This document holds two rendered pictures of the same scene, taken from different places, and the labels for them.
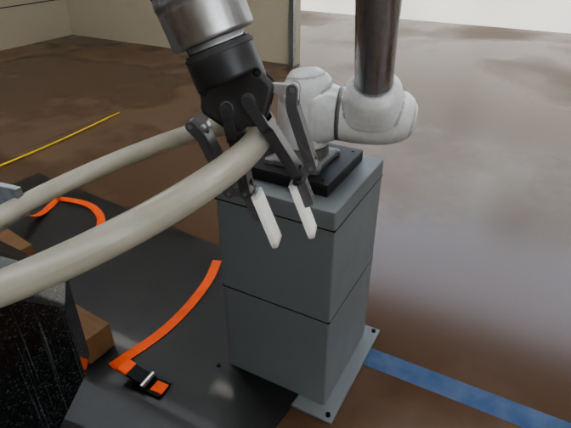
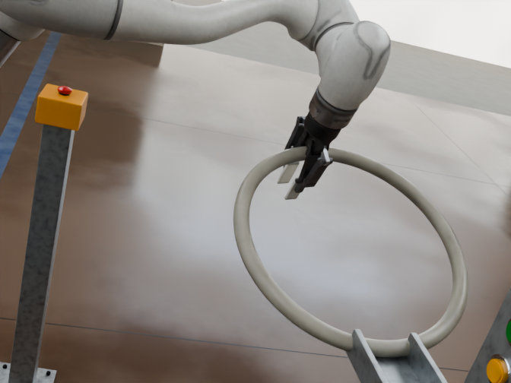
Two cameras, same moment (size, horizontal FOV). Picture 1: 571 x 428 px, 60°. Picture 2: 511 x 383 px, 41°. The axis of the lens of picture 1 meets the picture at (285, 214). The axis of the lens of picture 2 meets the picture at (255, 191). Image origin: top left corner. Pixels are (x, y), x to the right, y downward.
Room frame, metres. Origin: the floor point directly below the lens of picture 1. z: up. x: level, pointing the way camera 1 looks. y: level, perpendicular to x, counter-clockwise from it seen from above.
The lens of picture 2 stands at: (1.52, 0.97, 1.76)
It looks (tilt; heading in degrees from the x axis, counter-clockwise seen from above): 24 degrees down; 226
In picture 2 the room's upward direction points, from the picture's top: 16 degrees clockwise
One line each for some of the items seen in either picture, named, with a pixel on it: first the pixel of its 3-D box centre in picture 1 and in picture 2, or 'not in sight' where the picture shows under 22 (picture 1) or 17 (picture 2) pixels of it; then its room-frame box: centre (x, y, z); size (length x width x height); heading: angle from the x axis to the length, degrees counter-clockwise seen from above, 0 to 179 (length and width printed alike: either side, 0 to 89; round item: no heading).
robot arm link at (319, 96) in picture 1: (308, 106); not in sight; (1.39, -0.07, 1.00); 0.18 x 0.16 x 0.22; 76
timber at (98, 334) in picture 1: (75, 329); not in sight; (1.44, 0.84, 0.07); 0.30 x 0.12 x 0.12; 57
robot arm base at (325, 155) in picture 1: (297, 148); not in sight; (1.40, -0.04, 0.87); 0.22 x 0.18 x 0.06; 61
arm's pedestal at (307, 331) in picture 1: (301, 270); not in sight; (1.39, -0.05, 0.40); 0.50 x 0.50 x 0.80; 62
